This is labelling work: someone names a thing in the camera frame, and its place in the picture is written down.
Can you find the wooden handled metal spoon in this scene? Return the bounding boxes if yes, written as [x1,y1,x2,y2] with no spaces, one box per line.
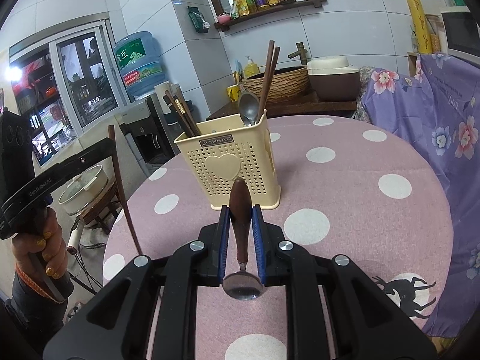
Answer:
[222,177,263,301]

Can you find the dark brown chopstick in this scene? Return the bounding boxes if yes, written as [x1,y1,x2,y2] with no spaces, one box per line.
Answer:
[107,124,143,256]

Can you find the brown wooden chopstick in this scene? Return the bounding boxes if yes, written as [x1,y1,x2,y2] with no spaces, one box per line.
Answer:
[172,89,201,136]

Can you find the black chopstick gold band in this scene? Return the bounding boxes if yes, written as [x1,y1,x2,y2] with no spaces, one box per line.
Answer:
[163,90,201,137]

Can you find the clear plastic spoon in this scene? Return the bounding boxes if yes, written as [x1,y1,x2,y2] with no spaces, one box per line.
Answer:
[238,91,260,126]

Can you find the reddish wooden chopstick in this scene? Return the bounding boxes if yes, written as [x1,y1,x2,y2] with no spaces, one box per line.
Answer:
[266,45,281,102]
[256,40,275,122]

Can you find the left hand yellow nails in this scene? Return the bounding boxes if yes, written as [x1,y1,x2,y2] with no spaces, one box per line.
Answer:
[11,207,72,303]

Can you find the white pot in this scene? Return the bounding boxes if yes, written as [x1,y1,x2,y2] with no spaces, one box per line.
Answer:
[58,164,108,215]

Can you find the wooden stool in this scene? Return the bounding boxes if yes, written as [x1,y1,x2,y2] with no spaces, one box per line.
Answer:
[78,178,122,234]

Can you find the water dispenser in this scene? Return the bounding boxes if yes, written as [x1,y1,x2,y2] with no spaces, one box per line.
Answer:
[115,92,183,176]

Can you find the blue water bottle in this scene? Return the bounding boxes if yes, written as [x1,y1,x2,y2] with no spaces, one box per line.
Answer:
[114,31,168,97]

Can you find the beige plastic utensil holder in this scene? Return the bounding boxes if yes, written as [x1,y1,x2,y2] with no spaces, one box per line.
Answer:
[174,114,281,210]

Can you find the dark wooden counter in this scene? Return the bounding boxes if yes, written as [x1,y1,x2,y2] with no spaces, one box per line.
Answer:
[205,91,357,121]

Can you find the woven basket sink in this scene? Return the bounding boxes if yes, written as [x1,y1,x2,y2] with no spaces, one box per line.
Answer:
[242,66,310,104]

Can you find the purple floral cloth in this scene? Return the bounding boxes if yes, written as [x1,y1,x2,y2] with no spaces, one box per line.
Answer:
[361,53,479,338]

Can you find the rice cooker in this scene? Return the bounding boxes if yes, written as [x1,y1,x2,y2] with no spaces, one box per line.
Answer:
[307,55,360,102]

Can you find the yellow mug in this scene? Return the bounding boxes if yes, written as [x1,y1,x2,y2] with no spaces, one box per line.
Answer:
[226,84,242,102]

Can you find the green hanging packet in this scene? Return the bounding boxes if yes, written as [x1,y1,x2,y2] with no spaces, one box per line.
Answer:
[187,6,210,33]

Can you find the yellow soap bottle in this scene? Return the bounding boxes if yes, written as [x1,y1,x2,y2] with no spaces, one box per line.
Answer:
[243,55,260,79]

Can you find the bronze faucet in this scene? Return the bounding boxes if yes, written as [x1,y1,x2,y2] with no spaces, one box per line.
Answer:
[288,42,308,66]

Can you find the yellow roll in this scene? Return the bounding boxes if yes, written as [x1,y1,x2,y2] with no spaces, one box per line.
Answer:
[406,0,433,54]

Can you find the white microwave oven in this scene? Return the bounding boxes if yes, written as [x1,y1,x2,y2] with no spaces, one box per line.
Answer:
[441,6,480,65]

